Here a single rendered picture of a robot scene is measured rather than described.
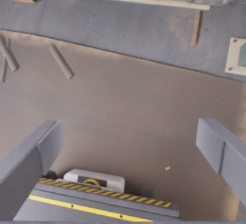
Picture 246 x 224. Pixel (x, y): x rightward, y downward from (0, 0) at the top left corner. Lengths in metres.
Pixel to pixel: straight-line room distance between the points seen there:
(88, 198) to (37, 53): 0.83
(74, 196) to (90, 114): 0.43
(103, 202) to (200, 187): 0.50
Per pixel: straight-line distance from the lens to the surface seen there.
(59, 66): 1.06
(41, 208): 0.73
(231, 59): 1.02
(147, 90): 0.90
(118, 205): 0.63
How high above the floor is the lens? 0.89
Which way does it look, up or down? 79 degrees down
